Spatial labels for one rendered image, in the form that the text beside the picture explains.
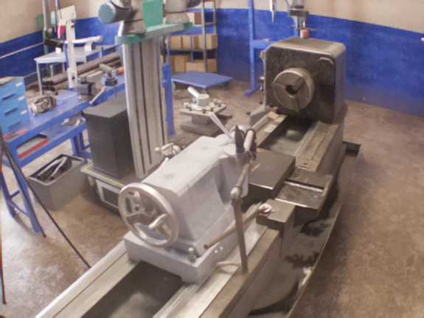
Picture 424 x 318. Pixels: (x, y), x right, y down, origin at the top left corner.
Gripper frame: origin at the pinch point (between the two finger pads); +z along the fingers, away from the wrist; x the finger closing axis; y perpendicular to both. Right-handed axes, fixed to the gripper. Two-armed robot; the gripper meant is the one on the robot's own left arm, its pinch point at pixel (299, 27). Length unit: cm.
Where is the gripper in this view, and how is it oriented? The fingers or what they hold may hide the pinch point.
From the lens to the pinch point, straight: 253.7
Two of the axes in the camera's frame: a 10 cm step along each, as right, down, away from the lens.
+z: 0.4, 8.8, 4.7
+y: 6.9, -3.7, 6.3
